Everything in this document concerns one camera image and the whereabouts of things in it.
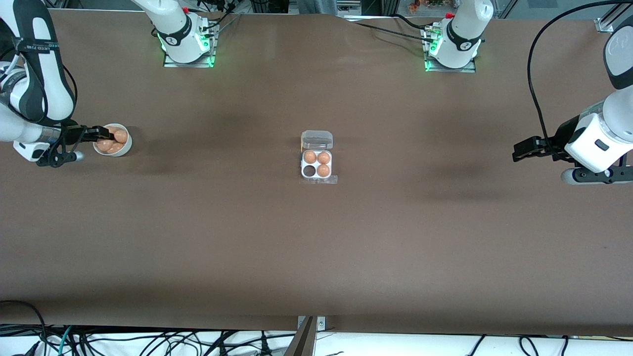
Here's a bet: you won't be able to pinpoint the clear plastic egg box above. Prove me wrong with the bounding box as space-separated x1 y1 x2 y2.
301 130 334 180

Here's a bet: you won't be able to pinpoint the white round bowl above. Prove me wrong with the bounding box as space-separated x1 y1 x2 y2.
93 123 133 157

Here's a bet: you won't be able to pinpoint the grey fabric item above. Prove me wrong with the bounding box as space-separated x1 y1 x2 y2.
295 0 338 15

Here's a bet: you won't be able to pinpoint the grey support pole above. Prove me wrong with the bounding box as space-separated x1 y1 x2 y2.
283 316 317 356

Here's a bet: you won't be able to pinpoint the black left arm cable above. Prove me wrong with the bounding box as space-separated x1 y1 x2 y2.
526 0 633 146

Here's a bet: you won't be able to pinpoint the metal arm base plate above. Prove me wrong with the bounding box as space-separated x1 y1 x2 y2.
163 20 217 68
424 25 476 73

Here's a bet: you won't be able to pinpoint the teal cable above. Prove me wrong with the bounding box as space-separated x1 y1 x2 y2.
58 325 74 356

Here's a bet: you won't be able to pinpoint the tangled black cables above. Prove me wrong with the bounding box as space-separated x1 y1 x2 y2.
47 326 297 356

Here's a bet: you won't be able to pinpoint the small metal bracket plate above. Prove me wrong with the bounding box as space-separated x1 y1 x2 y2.
297 315 326 331

